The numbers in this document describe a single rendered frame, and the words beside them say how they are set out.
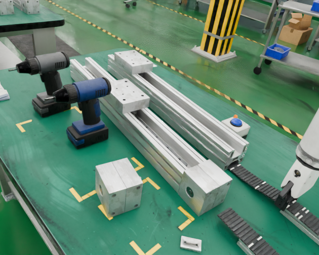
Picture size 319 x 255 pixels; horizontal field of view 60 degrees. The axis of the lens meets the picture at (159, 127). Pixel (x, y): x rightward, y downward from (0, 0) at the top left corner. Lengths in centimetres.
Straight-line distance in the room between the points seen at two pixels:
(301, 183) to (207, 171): 23
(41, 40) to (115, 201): 174
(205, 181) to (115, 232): 26
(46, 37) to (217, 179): 182
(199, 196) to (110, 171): 24
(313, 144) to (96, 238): 55
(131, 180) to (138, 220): 11
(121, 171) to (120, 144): 24
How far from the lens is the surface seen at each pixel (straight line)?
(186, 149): 85
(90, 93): 85
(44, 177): 86
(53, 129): 103
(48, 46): 232
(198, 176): 76
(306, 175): 77
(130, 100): 96
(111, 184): 70
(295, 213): 88
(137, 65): 123
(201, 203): 75
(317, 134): 72
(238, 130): 105
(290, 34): 584
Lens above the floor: 139
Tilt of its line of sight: 35 degrees down
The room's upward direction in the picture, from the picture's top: 9 degrees clockwise
